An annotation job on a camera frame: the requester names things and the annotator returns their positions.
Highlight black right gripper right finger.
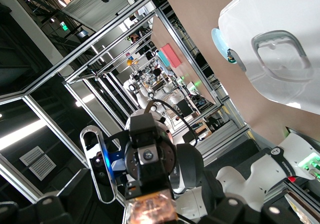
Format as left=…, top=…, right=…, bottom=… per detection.
left=199, top=197, right=306, bottom=224

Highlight white lidded container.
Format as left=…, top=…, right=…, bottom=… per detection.
left=218, top=0, right=320, bottom=116

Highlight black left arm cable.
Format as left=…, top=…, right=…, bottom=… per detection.
left=149, top=98, right=201, bottom=145

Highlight white vent grille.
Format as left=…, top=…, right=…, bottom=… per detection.
left=19, top=145, right=57, bottom=181

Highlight light blue round plate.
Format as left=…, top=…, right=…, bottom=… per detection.
left=211, top=27, right=235, bottom=65

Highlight pink and teal boxes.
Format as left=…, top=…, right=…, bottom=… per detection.
left=159, top=43, right=182, bottom=69

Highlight teal flat box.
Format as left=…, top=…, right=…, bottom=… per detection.
left=156, top=50, right=171, bottom=69

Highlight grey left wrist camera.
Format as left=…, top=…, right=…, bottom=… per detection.
left=79, top=125, right=118, bottom=205

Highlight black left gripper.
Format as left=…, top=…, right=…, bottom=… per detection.
left=123, top=113, right=177, bottom=201

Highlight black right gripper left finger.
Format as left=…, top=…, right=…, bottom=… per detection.
left=0, top=195, right=76, bottom=224

